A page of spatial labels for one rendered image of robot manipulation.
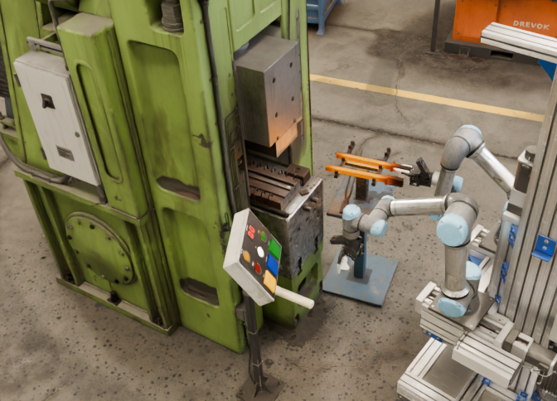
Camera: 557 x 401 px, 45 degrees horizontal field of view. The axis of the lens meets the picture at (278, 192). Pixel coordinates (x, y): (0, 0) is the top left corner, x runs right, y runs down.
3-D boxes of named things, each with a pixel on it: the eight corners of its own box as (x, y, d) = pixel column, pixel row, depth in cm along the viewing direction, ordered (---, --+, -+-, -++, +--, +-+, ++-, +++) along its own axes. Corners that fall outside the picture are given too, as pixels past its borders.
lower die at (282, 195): (300, 190, 356) (299, 178, 351) (281, 213, 343) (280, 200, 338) (234, 168, 374) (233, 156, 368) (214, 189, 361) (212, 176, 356)
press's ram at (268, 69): (310, 106, 336) (307, 33, 310) (270, 147, 311) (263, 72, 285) (239, 87, 353) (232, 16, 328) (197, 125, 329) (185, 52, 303)
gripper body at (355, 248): (355, 263, 300) (355, 243, 292) (339, 255, 304) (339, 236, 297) (365, 253, 304) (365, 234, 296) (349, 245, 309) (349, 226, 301)
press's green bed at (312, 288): (324, 291, 422) (323, 237, 392) (295, 333, 398) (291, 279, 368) (250, 261, 445) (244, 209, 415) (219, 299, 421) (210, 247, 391)
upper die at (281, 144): (297, 136, 333) (297, 120, 327) (277, 157, 320) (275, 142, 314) (228, 115, 351) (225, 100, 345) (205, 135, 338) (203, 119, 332)
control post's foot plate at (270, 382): (287, 383, 372) (286, 373, 366) (266, 413, 358) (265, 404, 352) (254, 367, 381) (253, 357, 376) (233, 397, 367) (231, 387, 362)
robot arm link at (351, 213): (356, 217, 282) (339, 211, 286) (356, 236, 290) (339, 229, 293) (365, 206, 287) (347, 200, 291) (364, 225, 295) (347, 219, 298)
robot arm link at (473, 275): (481, 283, 299) (486, 263, 290) (472, 304, 291) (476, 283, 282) (456, 274, 304) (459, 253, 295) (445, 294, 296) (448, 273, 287)
